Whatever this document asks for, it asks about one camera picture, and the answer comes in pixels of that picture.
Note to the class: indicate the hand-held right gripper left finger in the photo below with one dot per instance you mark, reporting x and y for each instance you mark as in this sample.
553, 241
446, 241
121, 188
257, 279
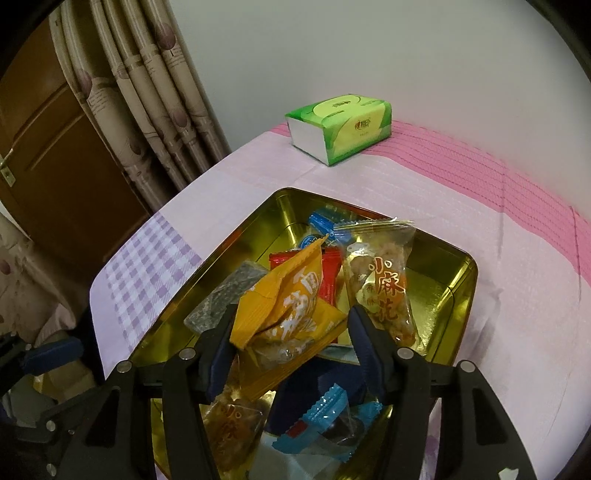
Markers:
219, 360

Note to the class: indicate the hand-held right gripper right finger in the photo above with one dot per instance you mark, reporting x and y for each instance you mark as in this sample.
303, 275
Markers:
369, 360

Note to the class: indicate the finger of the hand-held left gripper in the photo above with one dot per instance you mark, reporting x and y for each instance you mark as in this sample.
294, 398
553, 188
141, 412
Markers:
53, 355

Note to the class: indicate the clear fried snack packet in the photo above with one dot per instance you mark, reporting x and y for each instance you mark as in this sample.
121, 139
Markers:
231, 424
378, 286

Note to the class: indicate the blue candy wrapper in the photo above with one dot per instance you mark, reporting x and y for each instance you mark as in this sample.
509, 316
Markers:
330, 224
323, 410

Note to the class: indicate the dark blue teal snack packet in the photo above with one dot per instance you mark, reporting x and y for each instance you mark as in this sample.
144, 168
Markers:
304, 383

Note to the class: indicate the grey snack packet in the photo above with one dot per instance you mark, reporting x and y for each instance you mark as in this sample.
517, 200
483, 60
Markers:
221, 290

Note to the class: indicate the red tin box gold inside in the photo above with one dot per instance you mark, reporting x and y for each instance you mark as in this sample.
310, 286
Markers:
429, 295

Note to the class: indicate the orange snack packet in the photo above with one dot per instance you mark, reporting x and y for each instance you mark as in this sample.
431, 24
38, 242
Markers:
286, 300

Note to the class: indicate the red snack packet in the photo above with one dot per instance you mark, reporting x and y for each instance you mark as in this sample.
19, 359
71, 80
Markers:
330, 277

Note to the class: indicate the beige floral cloth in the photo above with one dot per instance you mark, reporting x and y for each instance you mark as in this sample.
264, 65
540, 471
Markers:
32, 286

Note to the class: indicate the pink purple checked bedsheet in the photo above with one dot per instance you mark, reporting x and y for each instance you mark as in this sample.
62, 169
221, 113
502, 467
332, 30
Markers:
508, 277

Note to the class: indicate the brown wooden door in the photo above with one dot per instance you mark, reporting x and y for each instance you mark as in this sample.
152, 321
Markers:
69, 161

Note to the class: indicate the green tissue pack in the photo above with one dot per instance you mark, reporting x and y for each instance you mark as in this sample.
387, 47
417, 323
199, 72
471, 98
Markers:
341, 127

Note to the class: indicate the beige patterned curtain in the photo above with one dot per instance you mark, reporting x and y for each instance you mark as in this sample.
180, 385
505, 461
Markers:
152, 92

